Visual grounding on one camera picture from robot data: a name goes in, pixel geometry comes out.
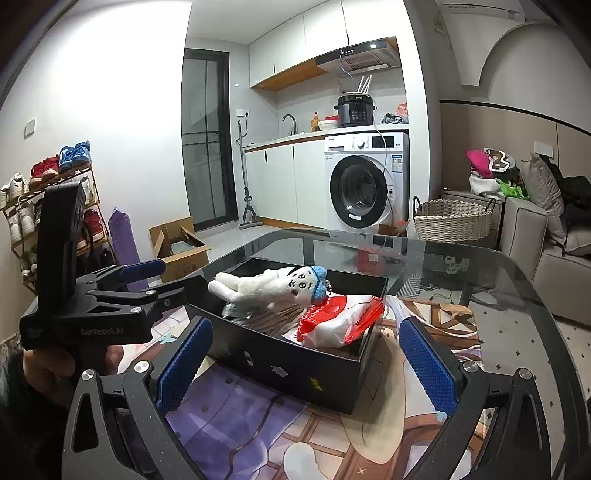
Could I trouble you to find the black framed glass door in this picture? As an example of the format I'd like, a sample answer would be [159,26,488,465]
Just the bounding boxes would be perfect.
[181,49,238,231]

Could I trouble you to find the red white tissue pack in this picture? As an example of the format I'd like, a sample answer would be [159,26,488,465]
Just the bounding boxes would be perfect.
[295,294,385,348]

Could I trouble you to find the grey cushion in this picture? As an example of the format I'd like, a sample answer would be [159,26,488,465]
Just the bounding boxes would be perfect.
[522,153,567,245]

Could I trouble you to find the white plush doll blue hat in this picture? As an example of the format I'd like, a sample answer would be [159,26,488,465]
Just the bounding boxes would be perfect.
[208,266,329,310]

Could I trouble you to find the purple yoga mat roll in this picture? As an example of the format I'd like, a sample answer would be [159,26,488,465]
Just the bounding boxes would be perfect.
[108,208,140,265]

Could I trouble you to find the left hand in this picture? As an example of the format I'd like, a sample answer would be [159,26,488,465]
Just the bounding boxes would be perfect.
[23,345,124,395]

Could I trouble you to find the black pressure cooker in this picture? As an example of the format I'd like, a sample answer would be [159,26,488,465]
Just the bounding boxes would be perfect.
[334,93,375,128]

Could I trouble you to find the pile of colourful clothes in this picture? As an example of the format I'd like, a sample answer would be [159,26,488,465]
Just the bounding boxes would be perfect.
[467,148,530,200]

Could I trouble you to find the grey sofa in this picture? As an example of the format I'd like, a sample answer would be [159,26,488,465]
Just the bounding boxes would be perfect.
[500,198,590,326]

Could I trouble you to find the white kitchen cabinets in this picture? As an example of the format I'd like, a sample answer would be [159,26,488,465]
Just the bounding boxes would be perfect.
[245,140,329,228]

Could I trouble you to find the range hood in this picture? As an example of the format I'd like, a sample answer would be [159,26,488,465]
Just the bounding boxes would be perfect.
[315,38,402,77]

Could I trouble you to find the woven wicker basket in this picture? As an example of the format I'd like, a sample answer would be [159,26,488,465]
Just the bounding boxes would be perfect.
[413,196,495,243]

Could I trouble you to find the mop with stand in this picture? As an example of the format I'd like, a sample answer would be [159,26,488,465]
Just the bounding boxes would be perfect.
[236,110,263,230]

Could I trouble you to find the black storage box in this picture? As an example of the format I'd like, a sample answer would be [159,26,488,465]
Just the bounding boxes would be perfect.
[186,275,381,414]

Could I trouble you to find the wooden shoe rack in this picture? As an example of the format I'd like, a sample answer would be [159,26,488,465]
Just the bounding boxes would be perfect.
[1,164,118,293]

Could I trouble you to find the black jacket on sofa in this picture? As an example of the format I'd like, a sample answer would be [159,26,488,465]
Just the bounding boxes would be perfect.
[540,155,591,227]

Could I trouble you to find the cardboard box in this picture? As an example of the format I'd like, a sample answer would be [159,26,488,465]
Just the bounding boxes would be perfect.
[149,217,211,283]

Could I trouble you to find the white washing machine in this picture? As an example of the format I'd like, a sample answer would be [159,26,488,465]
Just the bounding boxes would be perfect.
[325,130,410,235]

